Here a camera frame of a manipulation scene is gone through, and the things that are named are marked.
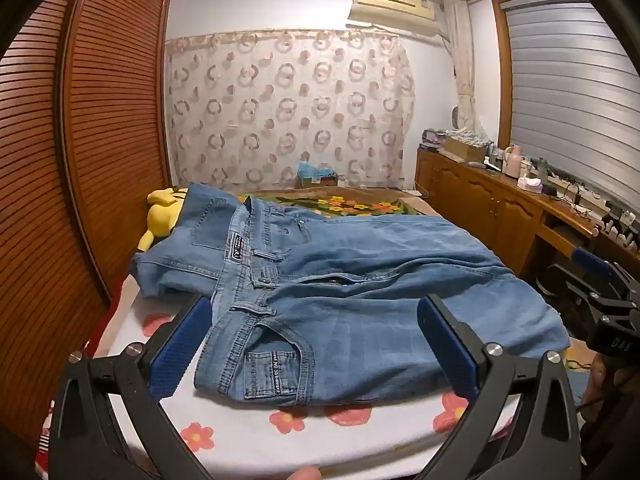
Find yellow plush toy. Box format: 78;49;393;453
137;186;189;253

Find tied beige window curtain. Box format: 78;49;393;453
442;0;477;131

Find grey window blind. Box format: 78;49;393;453
500;0;640;216

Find pink thermos jug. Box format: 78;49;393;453
502;145;524;178

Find person's right hand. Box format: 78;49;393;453
582;355;609;413

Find person's left hand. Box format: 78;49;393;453
279;465;322;480

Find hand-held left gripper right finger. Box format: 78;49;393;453
416;294;583;480

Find ring patterned wall curtain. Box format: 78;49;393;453
165;30;417;193

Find blue denim pants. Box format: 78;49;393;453
131;182;571;407

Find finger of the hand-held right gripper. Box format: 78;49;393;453
544;264;608;326
572;247;636;301

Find wooden window frame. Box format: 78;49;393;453
491;0;640;153

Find wooden sideboard cabinet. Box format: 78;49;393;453
415;147;640;291

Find cardboard box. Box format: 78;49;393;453
442;135;488;163

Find beige wall air conditioner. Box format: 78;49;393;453
347;0;437;37

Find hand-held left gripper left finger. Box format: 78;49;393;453
49;294;216;480

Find green orange floral blanket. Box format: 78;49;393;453
235;186;441;219

